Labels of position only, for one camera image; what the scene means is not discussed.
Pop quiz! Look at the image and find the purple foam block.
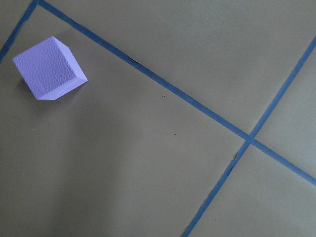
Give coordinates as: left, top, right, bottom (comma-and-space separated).
12, 37, 87, 100

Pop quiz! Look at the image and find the crossing blue tape strip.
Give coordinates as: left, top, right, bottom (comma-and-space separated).
182, 39, 316, 237

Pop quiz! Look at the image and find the long blue tape strip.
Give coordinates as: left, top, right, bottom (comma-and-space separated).
37, 0, 316, 187

